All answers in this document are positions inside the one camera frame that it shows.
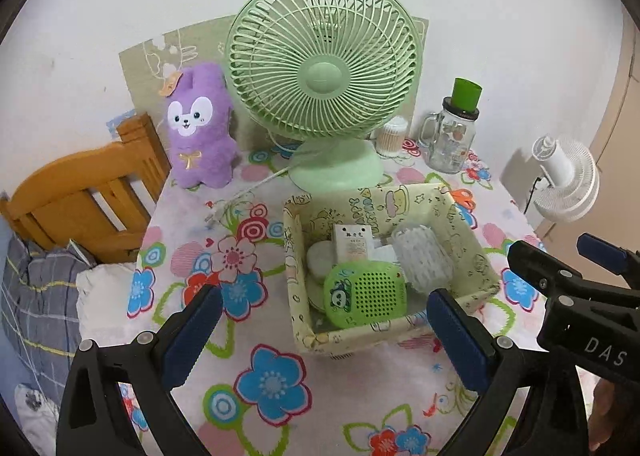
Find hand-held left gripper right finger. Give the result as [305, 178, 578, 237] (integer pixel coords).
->
[426, 287, 591, 456]

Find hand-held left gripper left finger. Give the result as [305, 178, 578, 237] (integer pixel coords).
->
[56, 283, 224, 456]

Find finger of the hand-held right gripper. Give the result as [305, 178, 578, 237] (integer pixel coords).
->
[576, 233, 640, 282]
[506, 239, 601, 297]

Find green perforated case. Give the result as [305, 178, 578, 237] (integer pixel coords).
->
[323, 260, 408, 328]

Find yellow fabric storage box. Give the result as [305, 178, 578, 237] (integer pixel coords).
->
[282, 182, 501, 358]

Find cream round pouch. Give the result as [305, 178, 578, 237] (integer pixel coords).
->
[306, 276, 331, 312]

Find white power bank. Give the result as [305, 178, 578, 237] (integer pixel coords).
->
[331, 223, 373, 264]

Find white round case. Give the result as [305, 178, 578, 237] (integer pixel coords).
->
[306, 241, 337, 282]

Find person's right hand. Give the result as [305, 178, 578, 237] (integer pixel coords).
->
[587, 376, 626, 452]

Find white standing fan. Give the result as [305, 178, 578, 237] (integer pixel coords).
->
[522, 135, 600, 223]

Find floral tablecloth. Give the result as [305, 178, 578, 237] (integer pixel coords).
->
[117, 133, 596, 456]

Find white pillow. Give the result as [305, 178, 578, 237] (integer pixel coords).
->
[75, 263, 143, 342]

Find glass mug jar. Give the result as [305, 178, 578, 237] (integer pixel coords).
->
[417, 97, 480, 174]

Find grey plaid blanket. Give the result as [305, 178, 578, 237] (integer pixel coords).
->
[0, 231, 96, 397]

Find white spotted cloth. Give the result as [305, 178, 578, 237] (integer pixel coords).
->
[14, 382, 61, 442]

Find green plastic cup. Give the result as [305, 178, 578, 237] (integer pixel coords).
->
[450, 78, 484, 110]

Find purple plush bunny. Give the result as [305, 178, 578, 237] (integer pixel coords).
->
[159, 62, 240, 189]

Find cotton swab jar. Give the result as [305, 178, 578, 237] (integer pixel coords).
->
[375, 116, 410, 159]

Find wooden bed headboard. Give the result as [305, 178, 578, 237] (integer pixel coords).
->
[0, 112, 173, 264]

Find green desk fan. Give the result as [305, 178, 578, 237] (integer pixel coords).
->
[225, 0, 425, 193]

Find black fan cable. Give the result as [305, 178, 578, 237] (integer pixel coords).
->
[524, 175, 546, 212]

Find orange handled scissors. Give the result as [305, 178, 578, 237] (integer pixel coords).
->
[452, 187, 476, 212]

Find white fan power cable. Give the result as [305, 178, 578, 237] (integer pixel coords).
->
[206, 166, 301, 227]

